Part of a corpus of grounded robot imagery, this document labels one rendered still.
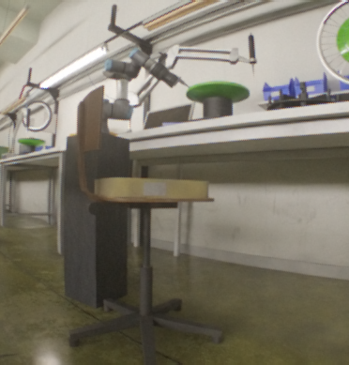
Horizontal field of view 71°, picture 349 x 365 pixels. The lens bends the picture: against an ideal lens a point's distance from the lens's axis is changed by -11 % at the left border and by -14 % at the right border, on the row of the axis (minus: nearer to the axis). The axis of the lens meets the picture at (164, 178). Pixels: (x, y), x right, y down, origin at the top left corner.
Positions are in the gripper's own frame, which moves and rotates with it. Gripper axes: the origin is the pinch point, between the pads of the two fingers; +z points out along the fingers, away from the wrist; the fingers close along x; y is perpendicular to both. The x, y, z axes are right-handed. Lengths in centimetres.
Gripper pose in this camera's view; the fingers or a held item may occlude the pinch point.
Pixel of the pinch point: (189, 86)
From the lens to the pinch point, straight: 135.4
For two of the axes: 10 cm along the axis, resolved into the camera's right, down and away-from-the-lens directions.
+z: 8.0, 6.0, 0.7
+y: -5.9, 8.0, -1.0
